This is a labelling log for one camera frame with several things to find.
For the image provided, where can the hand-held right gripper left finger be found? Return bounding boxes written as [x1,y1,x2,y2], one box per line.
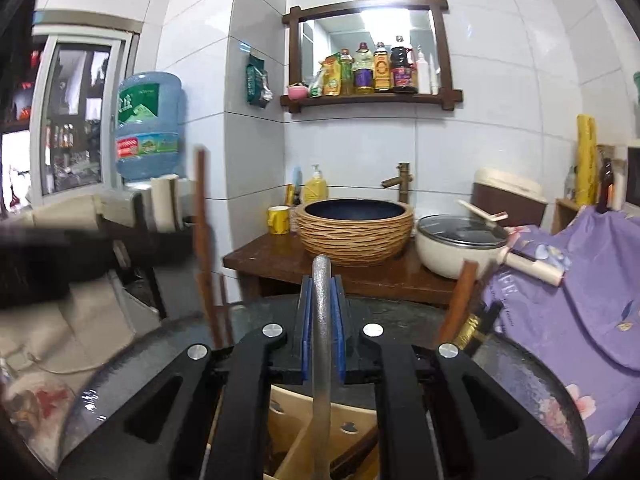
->
[57,275,316,480]

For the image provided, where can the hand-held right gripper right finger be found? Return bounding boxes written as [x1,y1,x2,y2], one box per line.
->
[330,275,588,480]

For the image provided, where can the metal utensil handle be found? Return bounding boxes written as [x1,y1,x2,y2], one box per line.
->
[311,255,335,480]

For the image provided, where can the short brown wooden chopstick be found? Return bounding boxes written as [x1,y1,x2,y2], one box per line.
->
[217,275,234,348]

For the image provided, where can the beige perforated utensil holder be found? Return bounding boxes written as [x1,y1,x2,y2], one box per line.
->
[207,385,383,480]

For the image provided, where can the curved reddish wooden chopstick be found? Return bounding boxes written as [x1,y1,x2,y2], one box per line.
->
[439,259,482,347]

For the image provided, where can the black chopstick with gold band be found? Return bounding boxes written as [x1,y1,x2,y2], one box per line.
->
[452,302,503,353]

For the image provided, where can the square-tipped wooden chopstick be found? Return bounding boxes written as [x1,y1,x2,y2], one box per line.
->
[192,146,223,348]

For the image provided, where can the beige cloth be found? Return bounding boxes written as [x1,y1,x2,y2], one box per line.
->
[0,260,161,376]

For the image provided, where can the dark wooden counter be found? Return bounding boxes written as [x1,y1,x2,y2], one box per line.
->
[223,232,471,308]

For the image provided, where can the woven pattern wash basin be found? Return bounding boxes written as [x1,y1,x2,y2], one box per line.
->
[296,198,416,267]

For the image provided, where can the yellow mug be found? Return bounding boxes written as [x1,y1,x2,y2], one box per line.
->
[267,205,292,236]

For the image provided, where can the water dispenser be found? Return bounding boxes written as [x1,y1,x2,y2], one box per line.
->
[100,175,211,321]

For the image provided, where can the white pot with glass lid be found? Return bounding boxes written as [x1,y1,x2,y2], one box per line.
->
[416,214,566,288]

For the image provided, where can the round printed cushion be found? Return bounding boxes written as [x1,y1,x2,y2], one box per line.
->
[0,360,76,466]

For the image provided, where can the yellow soap pump bottle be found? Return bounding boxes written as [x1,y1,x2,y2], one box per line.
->
[303,164,329,204]

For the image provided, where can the paper towel roll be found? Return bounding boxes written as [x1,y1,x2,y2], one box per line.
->
[150,174,182,234]

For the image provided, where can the bronze bamboo-style faucet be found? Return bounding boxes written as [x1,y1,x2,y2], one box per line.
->
[381,161,416,206]

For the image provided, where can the white framed window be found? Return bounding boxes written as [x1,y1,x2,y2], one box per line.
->
[30,22,143,198]

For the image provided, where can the white rice paddle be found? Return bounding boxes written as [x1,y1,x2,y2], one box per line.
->
[457,199,508,223]

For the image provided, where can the blue water jug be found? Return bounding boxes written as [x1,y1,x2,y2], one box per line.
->
[115,71,187,183]

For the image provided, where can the brown and white rice cooker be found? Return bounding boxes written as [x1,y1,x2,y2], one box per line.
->
[472,167,548,228]

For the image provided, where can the purple floral cloth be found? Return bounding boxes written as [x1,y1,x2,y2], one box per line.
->
[480,205,640,471]

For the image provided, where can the green hanging packet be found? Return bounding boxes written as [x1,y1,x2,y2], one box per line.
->
[245,54,273,109]

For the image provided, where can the yellow snack packet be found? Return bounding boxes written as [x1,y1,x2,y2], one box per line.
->
[320,55,343,97]

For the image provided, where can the small wooden shelf box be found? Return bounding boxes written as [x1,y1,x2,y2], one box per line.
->
[552,197,582,236]

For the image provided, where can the oil bottle with purple label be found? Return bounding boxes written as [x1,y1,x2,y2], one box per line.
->
[352,41,376,95]

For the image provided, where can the amber vinegar bottle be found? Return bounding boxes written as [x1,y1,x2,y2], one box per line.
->
[374,41,392,93]

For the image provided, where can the dark soy sauce bottle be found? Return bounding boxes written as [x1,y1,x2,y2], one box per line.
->
[390,35,418,94]

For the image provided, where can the white squeeze bottle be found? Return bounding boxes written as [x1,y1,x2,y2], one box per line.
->
[416,45,434,95]

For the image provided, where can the wooden framed mirror with shelf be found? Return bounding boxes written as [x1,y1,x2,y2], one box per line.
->
[281,0,463,113]

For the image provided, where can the yellow package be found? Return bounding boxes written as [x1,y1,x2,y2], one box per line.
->
[575,114,598,206]

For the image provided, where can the brown glass bottle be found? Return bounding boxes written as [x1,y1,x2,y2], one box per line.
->
[596,157,615,213]

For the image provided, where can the white plastic bottle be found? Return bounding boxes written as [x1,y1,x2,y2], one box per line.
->
[614,145,628,211]

